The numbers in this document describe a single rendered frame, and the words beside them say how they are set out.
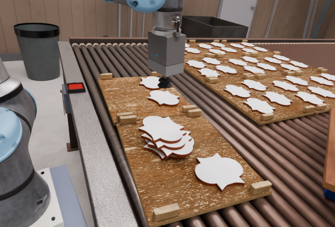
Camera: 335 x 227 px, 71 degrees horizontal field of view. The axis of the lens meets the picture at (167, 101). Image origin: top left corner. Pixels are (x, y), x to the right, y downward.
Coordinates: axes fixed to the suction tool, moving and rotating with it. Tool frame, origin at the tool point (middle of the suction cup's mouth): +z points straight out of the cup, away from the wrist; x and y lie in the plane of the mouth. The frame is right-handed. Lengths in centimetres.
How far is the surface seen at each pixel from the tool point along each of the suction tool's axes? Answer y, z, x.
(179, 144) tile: -9.2, 15.5, 0.9
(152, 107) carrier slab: 19.3, 19.9, -9.5
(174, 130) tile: -4.0, 14.3, -1.4
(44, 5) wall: 375, 19, -53
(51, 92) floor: 245, 106, -13
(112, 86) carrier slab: 44.9, 18.7, -4.4
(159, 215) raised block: -23.3, 17.4, 18.6
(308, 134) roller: -25, 26, -55
